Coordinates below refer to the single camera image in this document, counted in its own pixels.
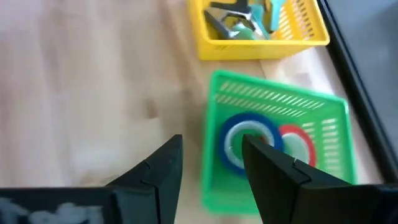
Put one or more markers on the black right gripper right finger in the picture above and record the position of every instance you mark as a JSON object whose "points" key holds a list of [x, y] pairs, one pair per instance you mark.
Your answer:
{"points": [[295, 196]]}

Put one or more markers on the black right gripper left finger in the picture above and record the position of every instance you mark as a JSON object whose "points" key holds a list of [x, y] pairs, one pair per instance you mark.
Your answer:
{"points": [[155, 193]]}

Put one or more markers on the red tape roll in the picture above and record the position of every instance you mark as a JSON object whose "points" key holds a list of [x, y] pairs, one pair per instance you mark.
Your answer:
{"points": [[306, 138]]}

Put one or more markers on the blue tape roll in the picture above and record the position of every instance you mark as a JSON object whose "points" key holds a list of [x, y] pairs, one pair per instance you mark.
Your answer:
{"points": [[227, 140]]}

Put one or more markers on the green staple remover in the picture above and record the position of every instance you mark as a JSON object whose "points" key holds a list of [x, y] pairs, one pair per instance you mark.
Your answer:
{"points": [[245, 32]]}

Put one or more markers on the teal staple remover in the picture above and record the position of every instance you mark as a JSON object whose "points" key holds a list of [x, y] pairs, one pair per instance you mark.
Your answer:
{"points": [[270, 12]]}

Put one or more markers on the green plastic basket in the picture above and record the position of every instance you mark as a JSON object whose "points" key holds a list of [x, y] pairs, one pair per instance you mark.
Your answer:
{"points": [[280, 93]]}

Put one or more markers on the yellow plastic basket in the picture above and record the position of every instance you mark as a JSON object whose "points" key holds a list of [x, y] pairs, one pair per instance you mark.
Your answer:
{"points": [[258, 51]]}

